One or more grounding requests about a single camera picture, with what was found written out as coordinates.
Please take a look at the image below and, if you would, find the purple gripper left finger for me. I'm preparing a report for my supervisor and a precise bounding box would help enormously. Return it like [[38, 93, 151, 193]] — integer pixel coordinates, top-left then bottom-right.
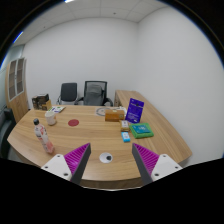
[[42, 143, 91, 185]]

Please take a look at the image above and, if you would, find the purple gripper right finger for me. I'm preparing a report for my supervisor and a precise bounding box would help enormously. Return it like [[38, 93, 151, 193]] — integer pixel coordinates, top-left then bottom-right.
[[132, 143, 182, 185]]

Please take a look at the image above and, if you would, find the clear plastic water bottle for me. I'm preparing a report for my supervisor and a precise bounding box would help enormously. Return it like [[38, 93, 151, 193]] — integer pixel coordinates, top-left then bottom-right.
[[33, 118, 54, 154]]

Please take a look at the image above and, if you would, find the green flat box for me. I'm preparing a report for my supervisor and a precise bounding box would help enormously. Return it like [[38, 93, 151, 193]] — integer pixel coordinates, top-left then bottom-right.
[[130, 123, 154, 139]]

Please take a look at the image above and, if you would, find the small light blue box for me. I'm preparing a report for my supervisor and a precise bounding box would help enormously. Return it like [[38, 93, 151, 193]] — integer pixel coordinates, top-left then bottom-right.
[[121, 132, 130, 142]]

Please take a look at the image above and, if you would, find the red round coaster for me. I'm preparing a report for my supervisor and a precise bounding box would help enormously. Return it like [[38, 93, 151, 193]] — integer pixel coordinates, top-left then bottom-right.
[[68, 119, 79, 127]]

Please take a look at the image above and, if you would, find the small brown white box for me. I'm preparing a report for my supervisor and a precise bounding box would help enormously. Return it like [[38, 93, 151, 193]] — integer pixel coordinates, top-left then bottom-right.
[[120, 120, 130, 132]]

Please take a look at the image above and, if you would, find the white paper cup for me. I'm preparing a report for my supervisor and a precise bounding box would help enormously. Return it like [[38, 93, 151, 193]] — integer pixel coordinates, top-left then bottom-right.
[[45, 111, 56, 126]]

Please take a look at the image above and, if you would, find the white green leaflet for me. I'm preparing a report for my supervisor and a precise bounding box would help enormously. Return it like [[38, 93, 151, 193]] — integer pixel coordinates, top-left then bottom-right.
[[48, 106, 65, 113]]

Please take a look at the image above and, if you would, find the round grey patterned mat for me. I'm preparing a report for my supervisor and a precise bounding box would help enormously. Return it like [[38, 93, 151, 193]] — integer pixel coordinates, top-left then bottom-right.
[[95, 107, 106, 116]]

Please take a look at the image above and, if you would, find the brown tissue box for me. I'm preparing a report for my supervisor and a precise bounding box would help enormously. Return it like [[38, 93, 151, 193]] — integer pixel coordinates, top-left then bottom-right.
[[105, 109, 124, 122]]

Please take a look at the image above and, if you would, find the dark brown boxes stack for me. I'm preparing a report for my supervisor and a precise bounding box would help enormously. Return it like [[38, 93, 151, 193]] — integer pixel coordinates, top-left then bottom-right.
[[32, 94, 52, 111]]

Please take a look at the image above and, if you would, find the black office chair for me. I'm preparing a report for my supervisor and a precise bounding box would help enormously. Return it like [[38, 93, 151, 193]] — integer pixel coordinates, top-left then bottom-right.
[[57, 82, 78, 104]]

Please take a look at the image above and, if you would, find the black chair at left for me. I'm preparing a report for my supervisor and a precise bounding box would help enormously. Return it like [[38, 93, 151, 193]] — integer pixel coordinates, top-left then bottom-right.
[[0, 108, 16, 159]]

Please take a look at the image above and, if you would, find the grey mesh office chair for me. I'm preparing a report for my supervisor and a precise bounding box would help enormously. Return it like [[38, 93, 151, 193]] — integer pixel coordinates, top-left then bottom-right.
[[75, 81, 113, 106]]

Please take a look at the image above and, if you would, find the wooden glass-door cabinet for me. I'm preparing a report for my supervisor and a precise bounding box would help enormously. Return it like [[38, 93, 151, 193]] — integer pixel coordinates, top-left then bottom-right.
[[5, 58, 28, 122]]

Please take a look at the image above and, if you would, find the grey table cable grommet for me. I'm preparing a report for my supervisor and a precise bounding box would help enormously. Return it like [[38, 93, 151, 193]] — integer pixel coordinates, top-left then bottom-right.
[[99, 152, 113, 164]]

